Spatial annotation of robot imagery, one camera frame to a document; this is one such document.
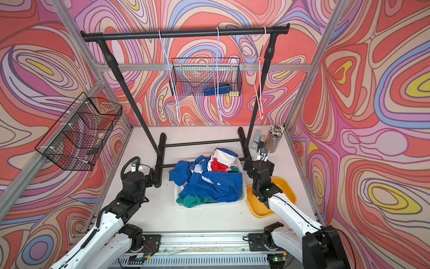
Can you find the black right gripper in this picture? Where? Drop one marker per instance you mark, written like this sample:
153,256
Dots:
248,165

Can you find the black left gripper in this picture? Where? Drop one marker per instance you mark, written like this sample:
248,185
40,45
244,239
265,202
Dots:
148,179

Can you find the blue red white jacket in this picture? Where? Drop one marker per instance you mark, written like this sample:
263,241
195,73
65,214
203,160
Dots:
221,160

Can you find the green kids jacket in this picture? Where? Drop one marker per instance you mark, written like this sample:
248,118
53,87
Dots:
201,187

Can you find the pink plastic hanger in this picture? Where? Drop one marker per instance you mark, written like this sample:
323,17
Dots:
257,85

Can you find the light blue hanger green jacket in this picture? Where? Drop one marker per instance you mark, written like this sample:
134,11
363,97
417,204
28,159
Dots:
216,79

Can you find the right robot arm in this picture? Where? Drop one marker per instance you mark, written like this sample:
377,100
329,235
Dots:
314,245

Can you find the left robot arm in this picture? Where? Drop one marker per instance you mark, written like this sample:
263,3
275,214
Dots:
112,236

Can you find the black clothes rack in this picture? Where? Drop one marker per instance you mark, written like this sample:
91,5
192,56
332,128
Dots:
101,38

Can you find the yellow plastic tray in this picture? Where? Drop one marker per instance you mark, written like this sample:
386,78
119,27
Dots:
258,209

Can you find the cup of pencils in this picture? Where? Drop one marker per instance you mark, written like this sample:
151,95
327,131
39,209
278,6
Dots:
273,137

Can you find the white perforated plastic basket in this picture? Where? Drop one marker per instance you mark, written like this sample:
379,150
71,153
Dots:
178,189

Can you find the blue object in back basket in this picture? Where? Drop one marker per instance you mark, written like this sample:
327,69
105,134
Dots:
220,89

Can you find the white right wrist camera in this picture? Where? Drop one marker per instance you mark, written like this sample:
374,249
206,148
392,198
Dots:
262,154

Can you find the black wire basket left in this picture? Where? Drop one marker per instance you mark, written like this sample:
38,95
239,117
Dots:
76,140

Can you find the black wire basket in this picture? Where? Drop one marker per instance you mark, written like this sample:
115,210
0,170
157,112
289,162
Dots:
76,140
192,75

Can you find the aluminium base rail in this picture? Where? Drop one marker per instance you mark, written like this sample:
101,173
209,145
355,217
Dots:
238,249

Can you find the black wire basket back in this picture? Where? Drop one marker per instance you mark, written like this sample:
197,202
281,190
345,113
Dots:
192,75

